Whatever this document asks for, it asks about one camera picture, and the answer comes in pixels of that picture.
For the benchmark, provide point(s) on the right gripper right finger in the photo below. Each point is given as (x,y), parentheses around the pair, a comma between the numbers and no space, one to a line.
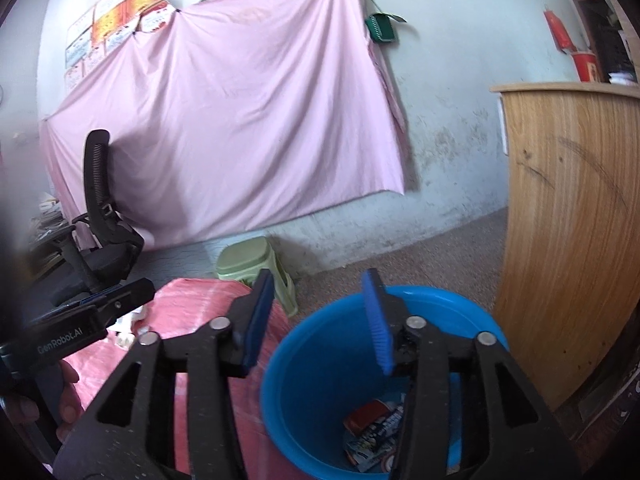
(508,431)

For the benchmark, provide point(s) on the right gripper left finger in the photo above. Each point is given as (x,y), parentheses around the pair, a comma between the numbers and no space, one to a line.
(250,324)

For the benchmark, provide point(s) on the trash pile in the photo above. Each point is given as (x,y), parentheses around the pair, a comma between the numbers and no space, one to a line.
(372,433)

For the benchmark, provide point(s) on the white paper package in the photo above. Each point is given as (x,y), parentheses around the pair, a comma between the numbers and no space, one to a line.
(124,331)

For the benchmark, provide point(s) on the person's left hand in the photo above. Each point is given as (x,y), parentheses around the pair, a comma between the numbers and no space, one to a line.
(22,411)

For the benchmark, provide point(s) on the pink checked tablecloth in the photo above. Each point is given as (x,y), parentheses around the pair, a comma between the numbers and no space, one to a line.
(200,359)

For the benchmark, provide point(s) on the green plastic stool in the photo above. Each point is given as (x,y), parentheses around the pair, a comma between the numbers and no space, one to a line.
(243,261)

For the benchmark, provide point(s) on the blue plastic basin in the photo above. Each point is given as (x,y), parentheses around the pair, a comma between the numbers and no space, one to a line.
(326,368)

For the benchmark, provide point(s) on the black office chair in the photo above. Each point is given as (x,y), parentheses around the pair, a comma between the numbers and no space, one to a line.
(99,248)

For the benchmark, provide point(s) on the stack of papers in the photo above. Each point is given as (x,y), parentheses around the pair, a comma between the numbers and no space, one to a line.
(49,217)

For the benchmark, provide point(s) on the wooden cabinet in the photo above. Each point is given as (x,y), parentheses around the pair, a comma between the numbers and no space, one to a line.
(570,275)

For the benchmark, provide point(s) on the pink hanging sheet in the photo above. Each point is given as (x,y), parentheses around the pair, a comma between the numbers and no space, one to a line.
(238,114)

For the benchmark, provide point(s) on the green hanging basket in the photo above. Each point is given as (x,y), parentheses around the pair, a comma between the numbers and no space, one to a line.
(381,27)

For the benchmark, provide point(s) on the wall certificates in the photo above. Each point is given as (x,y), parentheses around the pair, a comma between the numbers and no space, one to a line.
(105,27)

